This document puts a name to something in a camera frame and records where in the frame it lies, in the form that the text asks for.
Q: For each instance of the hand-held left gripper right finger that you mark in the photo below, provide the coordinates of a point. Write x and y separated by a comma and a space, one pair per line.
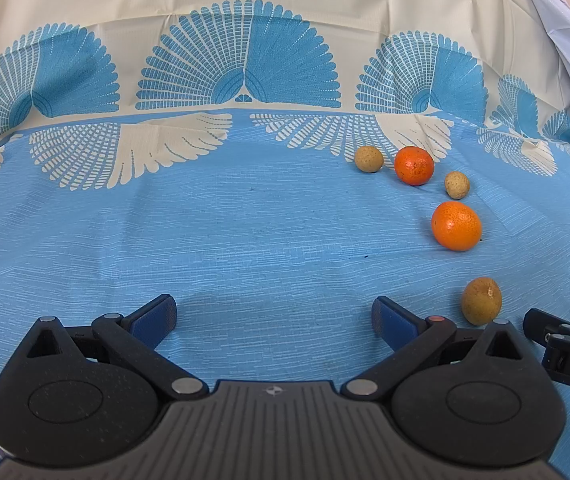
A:
390, 322

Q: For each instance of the blue fan-print bed sheet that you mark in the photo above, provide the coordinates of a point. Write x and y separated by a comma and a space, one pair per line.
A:
265, 235

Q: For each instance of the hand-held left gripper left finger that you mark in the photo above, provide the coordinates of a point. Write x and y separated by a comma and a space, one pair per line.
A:
152, 320

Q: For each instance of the tan longan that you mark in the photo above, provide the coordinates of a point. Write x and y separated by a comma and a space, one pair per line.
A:
457, 184
369, 158
482, 300

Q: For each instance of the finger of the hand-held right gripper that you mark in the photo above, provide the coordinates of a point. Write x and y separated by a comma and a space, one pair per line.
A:
545, 322

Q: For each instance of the small orange mandarin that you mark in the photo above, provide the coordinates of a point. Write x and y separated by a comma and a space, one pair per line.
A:
414, 165
457, 225

